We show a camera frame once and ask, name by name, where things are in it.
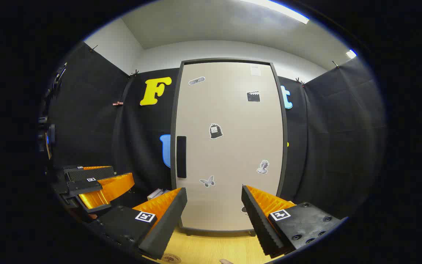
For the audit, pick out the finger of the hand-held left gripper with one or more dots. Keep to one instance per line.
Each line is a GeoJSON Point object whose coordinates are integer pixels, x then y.
{"type": "Point", "coordinates": [86, 187]}
{"type": "Point", "coordinates": [93, 175]}

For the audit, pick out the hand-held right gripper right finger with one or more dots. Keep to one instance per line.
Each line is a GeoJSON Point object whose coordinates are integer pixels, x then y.
{"type": "Point", "coordinates": [260, 223]}

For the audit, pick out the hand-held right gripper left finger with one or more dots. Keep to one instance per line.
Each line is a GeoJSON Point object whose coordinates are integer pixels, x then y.
{"type": "Point", "coordinates": [167, 227]}

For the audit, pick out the grey cabinet door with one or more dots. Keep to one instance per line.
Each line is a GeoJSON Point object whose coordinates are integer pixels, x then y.
{"type": "Point", "coordinates": [229, 154]}

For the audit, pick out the dark grey cabinet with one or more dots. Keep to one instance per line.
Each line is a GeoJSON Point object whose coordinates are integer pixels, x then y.
{"type": "Point", "coordinates": [174, 110]}

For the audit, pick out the lavender spine book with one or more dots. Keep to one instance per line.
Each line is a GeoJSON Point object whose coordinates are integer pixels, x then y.
{"type": "Point", "coordinates": [166, 191]}

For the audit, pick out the white book striped spine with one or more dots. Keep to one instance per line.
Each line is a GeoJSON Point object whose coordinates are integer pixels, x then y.
{"type": "Point", "coordinates": [159, 192]}

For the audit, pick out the beige spine book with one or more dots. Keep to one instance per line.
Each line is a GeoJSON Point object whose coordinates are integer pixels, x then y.
{"type": "Point", "coordinates": [152, 194]}

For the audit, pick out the black backdrop cloth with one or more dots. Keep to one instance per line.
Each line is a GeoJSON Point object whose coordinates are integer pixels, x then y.
{"type": "Point", "coordinates": [86, 128]}

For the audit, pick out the pink cloth clip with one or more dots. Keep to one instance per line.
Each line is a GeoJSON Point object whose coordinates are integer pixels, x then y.
{"type": "Point", "coordinates": [118, 103]}

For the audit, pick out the black cloth clip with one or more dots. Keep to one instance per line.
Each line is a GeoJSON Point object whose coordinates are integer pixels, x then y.
{"type": "Point", "coordinates": [93, 48]}
{"type": "Point", "coordinates": [134, 73]}
{"type": "Point", "coordinates": [299, 81]}
{"type": "Point", "coordinates": [335, 64]}

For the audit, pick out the ceiling light panel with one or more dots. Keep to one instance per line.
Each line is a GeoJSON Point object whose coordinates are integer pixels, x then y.
{"type": "Point", "coordinates": [280, 10]}
{"type": "Point", "coordinates": [351, 54]}

